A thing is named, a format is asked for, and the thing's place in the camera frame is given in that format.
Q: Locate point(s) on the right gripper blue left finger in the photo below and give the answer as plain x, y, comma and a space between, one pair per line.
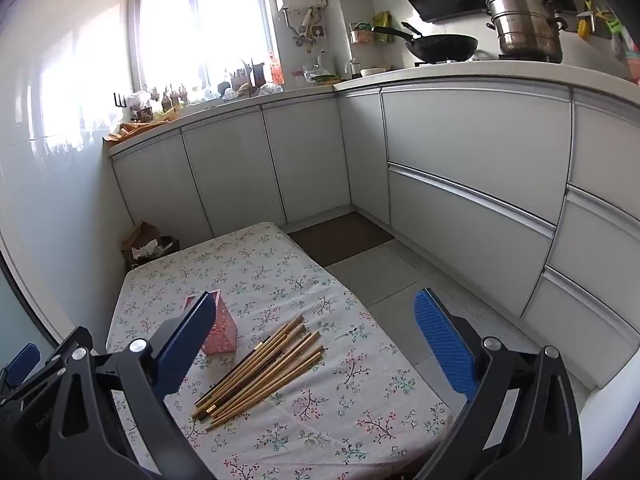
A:
177, 342

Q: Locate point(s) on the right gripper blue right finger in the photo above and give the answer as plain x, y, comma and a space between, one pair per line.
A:
452, 340

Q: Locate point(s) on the pink perforated utensil holder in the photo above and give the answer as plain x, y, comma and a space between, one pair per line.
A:
221, 338

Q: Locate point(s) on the black chopstick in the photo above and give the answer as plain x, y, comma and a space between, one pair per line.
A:
235, 370

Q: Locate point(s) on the wooden chopstick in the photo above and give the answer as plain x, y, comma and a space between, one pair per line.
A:
252, 363
257, 351
270, 382
265, 372
255, 367
272, 377
260, 377

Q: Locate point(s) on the white lower kitchen cabinets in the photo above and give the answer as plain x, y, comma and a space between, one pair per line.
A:
526, 191

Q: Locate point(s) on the brown paper bag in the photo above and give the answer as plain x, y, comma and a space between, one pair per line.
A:
141, 235

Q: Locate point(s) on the dark floor mat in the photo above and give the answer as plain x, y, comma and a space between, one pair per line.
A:
340, 238

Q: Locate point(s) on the yellow cloth on counter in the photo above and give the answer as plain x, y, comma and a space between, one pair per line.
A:
128, 130

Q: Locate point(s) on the white bowl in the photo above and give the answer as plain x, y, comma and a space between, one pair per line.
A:
367, 72

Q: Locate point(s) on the gas stove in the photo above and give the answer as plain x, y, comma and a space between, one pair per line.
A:
481, 55

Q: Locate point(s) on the black wok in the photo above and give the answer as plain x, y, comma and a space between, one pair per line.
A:
433, 49

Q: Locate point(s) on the window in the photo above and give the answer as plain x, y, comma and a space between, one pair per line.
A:
197, 43

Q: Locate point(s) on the stainless steel steamer pot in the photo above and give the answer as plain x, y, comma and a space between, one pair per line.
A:
527, 29

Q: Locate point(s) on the yellow hanging utensil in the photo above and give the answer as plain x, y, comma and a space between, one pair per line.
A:
586, 20

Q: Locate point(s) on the wall spice rack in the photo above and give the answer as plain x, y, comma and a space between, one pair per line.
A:
362, 32

